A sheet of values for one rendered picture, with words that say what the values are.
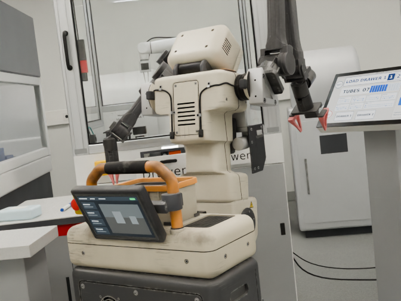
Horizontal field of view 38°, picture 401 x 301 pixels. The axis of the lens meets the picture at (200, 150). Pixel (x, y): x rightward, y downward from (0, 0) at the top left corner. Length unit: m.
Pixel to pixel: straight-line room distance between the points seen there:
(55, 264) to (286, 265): 1.18
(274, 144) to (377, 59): 3.44
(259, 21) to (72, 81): 0.94
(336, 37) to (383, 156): 3.52
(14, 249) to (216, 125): 0.74
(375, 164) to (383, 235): 0.33
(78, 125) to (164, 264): 1.42
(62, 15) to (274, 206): 1.37
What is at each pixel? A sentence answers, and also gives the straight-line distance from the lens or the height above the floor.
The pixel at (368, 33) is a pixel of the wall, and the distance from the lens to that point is 6.20.
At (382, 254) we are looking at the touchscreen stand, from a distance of 2.85.
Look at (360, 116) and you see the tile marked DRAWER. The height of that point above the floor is 1.00.
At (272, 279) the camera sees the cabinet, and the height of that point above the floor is 0.22.
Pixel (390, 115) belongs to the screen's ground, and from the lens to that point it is 2.60.
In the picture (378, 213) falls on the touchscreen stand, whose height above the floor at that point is 0.55.
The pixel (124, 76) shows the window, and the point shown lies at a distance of 2.87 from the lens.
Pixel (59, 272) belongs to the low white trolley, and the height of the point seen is 0.54.
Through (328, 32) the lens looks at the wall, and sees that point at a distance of 6.14.
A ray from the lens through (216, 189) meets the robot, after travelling 1.92.
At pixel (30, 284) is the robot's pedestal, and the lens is 2.03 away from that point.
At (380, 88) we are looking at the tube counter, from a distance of 2.72.
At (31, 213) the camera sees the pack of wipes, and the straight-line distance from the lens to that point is 2.38.
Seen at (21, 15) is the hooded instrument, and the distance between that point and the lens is 3.67.
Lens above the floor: 1.15
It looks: 5 degrees down
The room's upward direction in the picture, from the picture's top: 6 degrees counter-clockwise
